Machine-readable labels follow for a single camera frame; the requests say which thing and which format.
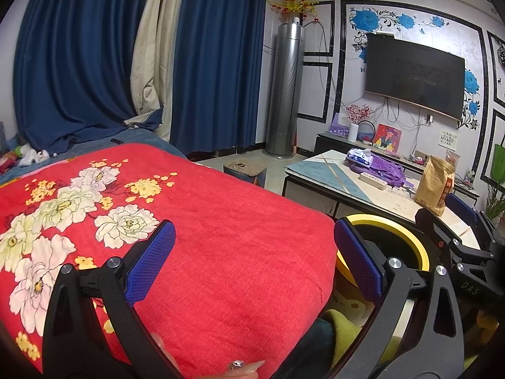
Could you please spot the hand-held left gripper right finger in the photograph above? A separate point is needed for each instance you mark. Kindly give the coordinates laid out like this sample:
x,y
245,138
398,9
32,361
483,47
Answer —
x,y
357,260

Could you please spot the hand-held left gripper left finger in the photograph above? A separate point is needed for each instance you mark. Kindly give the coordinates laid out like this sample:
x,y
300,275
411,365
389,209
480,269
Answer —
x,y
152,262

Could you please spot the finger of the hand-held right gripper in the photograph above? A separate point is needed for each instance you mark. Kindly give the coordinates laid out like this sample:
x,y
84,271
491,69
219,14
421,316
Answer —
x,y
432,225
463,205

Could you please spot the yellow rimmed trash can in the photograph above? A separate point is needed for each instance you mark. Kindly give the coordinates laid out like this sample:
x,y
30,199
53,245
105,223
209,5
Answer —
x,y
423,256

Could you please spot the person's right forearm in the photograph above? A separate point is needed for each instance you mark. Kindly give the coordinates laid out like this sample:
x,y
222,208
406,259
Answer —
x,y
487,321

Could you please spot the person's left hand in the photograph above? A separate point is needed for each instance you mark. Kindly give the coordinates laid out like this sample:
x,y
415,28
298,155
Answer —
x,y
246,366

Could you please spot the green potted plant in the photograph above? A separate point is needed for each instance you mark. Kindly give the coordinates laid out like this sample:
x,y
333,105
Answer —
x,y
495,205

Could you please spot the brown paper bag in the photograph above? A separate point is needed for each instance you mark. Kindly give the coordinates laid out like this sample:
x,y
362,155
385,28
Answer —
x,y
434,187

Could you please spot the purple backpack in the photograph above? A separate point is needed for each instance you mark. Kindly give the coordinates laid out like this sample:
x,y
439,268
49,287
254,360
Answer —
x,y
388,171

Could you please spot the white power strip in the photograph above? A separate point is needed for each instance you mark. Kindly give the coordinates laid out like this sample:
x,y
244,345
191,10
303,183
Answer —
x,y
373,180

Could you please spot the red floral blanket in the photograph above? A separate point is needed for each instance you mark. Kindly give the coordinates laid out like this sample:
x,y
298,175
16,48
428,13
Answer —
x,y
236,252

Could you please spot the marble top coffee table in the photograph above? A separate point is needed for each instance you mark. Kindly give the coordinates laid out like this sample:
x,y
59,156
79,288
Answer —
x,y
315,173

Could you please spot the colourful portrait painting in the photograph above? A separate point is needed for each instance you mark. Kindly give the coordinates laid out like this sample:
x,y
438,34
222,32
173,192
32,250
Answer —
x,y
387,138

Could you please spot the white tissue pack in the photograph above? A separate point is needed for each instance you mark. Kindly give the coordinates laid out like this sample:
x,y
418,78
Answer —
x,y
360,157

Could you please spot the person's dark trousers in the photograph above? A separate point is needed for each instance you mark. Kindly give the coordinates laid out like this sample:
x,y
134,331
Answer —
x,y
303,351

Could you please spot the round blue ornament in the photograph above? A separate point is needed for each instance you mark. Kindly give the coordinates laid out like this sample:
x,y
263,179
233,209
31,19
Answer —
x,y
366,133

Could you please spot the dark television cabinet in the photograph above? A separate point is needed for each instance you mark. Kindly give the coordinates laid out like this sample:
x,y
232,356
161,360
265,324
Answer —
x,y
327,142

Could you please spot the white vase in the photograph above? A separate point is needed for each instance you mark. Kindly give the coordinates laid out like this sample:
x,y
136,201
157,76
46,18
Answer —
x,y
352,132

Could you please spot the small black remote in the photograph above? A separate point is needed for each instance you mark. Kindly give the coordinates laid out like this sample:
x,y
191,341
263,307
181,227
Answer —
x,y
116,141

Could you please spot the blue quilt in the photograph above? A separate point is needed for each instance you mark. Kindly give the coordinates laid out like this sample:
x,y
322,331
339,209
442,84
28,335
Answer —
x,y
134,136

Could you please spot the small wooden stool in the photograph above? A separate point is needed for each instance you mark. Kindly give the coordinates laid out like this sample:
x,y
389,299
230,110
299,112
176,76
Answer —
x,y
244,173

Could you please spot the purple tissue box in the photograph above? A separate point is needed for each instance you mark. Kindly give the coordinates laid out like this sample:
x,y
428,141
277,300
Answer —
x,y
339,124

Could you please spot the white plush toy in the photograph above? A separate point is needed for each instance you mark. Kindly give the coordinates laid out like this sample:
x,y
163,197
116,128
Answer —
x,y
33,156

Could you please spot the red plush toy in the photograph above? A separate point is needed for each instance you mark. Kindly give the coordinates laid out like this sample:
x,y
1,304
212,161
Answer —
x,y
7,162

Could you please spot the silver tower air conditioner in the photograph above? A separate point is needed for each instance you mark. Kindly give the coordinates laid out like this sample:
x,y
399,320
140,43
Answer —
x,y
285,90

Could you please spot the beige curtain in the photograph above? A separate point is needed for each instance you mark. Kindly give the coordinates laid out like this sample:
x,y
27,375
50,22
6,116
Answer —
x,y
158,47

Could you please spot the yellow artificial flowers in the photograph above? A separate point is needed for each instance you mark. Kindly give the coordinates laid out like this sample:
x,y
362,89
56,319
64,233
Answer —
x,y
294,6

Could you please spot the white paper wall note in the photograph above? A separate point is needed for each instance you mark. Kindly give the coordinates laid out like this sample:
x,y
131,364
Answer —
x,y
448,140

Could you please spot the white wall socket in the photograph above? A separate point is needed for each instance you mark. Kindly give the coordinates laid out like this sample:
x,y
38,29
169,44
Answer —
x,y
430,119

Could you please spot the black wall television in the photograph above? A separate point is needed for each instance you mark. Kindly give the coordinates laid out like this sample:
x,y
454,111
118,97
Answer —
x,y
414,75

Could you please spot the blue flower wall decal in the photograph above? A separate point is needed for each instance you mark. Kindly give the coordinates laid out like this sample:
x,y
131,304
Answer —
x,y
365,17

